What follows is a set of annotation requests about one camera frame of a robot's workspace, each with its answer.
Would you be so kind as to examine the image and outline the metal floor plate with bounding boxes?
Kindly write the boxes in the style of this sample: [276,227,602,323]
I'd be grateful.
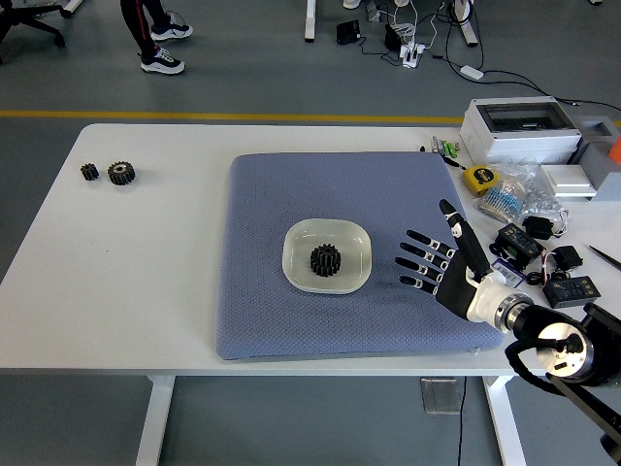
[419,377,464,416]

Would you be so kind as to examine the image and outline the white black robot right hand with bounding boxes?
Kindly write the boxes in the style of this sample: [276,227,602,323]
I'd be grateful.
[395,198,511,323]

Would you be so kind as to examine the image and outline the person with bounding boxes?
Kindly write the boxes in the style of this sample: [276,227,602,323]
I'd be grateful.
[119,0,195,77]

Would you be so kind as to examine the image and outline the black office chair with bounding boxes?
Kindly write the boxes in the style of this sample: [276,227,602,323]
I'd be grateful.
[0,0,67,65]

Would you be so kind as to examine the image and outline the black box on floor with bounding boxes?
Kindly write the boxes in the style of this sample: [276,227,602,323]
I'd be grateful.
[336,18,363,47]

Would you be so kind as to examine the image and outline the black hanging cable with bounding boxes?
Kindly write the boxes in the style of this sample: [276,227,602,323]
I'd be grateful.
[455,376,469,466]

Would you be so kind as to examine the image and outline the white background desk leg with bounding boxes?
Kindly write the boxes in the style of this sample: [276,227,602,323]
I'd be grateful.
[304,0,318,43]
[453,0,479,48]

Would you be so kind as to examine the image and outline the black floor cable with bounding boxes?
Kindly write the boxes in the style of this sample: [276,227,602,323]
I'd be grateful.
[443,0,621,109]

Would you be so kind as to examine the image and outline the white table leg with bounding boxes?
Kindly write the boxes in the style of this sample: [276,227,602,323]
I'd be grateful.
[134,376,177,466]
[482,376,528,466]

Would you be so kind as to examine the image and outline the white square dish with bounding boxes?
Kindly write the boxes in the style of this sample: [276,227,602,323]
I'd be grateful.
[281,217,374,296]

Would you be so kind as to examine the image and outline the black power adapter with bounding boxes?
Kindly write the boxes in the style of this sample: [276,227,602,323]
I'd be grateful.
[383,22,404,51]

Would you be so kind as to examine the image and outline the white flat box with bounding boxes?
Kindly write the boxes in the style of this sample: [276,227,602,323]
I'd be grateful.
[539,163,599,199]

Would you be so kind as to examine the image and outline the black tweezers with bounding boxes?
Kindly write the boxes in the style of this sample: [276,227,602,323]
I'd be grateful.
[588,245,621,273]

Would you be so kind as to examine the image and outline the blue-grey padded mat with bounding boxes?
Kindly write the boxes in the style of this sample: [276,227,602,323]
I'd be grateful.
[214,151,505,362]

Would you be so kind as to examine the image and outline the black rectangular module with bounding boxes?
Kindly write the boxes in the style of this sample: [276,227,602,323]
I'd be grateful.
[493,222,546,271]

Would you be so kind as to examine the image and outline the large black gear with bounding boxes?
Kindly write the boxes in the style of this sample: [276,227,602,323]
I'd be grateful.
[106,160,137,187]
[310,250,343,279]

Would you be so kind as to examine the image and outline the grey block with recess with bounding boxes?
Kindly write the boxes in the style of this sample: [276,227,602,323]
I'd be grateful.
[572,115,621,181]

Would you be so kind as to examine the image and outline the white electrical enclosure box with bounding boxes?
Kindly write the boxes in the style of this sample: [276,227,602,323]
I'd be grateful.
[458,96,584,164]

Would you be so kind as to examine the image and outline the clear bag of metal parts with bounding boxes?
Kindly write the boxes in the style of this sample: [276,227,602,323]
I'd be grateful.
[494,162,570,229]

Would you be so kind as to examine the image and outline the light grey box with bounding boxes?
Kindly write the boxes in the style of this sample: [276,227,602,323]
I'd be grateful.
[592,170,621,203]

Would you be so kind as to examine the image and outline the black digital display meter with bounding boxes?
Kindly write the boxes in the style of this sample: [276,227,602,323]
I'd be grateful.
[541,275,602,310]

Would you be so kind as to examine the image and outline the white barcode label card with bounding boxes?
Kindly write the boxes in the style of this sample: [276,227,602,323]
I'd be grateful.
[490,259,526,288]

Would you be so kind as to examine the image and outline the white power strip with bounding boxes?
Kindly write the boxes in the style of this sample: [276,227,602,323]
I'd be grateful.
[399,42,429,70]

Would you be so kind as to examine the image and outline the yellow tape measure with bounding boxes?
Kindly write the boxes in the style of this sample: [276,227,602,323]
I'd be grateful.
[461,164,502,198]

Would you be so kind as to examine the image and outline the black servo motor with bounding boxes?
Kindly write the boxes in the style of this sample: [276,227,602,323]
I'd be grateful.
[552,245,584,273]
[522,216,555,241]

